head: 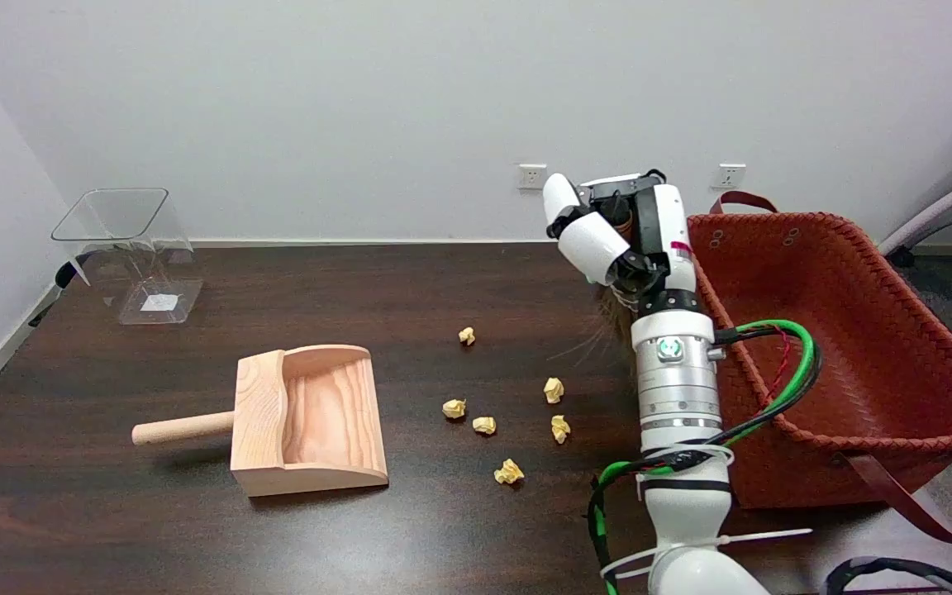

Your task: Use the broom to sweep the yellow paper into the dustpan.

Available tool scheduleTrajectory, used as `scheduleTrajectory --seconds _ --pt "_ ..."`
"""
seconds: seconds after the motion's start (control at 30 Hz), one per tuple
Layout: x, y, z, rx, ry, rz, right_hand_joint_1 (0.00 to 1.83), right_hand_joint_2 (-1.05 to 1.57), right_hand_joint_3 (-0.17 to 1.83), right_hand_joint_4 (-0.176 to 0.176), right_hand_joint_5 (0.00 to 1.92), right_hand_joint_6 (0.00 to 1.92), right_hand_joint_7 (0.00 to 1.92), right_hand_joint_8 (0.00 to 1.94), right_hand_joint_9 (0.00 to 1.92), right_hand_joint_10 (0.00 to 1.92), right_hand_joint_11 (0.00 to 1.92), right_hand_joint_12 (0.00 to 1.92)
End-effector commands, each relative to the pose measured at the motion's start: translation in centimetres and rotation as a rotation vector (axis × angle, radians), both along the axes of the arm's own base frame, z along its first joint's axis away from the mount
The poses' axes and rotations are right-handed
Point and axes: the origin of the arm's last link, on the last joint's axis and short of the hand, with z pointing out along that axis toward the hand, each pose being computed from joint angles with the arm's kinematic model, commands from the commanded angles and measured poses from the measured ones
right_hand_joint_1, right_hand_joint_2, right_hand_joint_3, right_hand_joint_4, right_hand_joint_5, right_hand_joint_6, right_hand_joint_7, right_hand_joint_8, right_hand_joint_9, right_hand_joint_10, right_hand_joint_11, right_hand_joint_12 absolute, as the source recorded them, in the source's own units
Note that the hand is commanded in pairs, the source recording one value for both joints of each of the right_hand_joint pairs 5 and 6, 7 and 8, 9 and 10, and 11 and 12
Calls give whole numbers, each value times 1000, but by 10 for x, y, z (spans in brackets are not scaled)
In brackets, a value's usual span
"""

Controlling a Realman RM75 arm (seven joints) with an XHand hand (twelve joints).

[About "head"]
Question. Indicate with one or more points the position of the wooden dustpan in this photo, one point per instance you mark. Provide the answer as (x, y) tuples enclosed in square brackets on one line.
[(335, 413)]

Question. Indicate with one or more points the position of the white wall socket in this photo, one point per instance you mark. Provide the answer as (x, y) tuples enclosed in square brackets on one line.
[(728, 175), (531, 176)]

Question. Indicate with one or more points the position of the pink and grey chair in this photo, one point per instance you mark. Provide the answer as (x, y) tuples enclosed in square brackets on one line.
[(939, 211)]

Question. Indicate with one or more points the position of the long white zip tie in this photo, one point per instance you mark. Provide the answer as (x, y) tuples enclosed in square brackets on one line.
[(765, 536)]

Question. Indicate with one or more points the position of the clear plastic container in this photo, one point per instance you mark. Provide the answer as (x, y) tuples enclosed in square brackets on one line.
[(158, 302)]

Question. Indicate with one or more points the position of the black table clamp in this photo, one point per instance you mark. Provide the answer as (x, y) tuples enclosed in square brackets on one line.
[(63, 277)]

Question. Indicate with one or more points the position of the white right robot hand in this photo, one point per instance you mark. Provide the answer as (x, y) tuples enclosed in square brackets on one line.
[(670, 240)]

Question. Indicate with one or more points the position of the red woven basket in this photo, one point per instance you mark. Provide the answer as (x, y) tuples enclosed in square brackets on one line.
[(840, 330)]

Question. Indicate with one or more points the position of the brown straw hand broom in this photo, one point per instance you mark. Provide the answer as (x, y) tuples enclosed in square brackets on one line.
[(618, 318)]

